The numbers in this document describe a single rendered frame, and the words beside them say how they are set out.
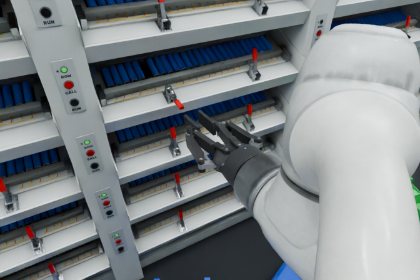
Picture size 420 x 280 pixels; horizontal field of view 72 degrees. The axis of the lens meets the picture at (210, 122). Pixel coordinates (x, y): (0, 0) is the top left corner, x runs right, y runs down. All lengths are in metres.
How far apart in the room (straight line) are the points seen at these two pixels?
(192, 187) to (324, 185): 0.86
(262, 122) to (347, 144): 0.81
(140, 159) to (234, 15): 0.48
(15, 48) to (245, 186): 0.50
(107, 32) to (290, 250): 0.55
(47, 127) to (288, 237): 0.59
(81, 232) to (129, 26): 0.62
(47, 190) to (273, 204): 0.65
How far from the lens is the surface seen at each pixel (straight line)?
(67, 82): 0.67
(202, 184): 1.05
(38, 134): 0.76
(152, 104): 0.77
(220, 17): 0.77
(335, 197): 0.20
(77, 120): 0.73
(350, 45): 0.28
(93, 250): 1.17
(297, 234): 0.35
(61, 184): 0.88
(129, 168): 0.87
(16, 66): 0.67
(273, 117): 1.05
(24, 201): 0.89
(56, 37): 0.65
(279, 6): 0.88
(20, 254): 1.04
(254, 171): 0.42
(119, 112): 0.76
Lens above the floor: 1.14
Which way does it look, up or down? 36 degrees down
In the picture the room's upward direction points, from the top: straight up
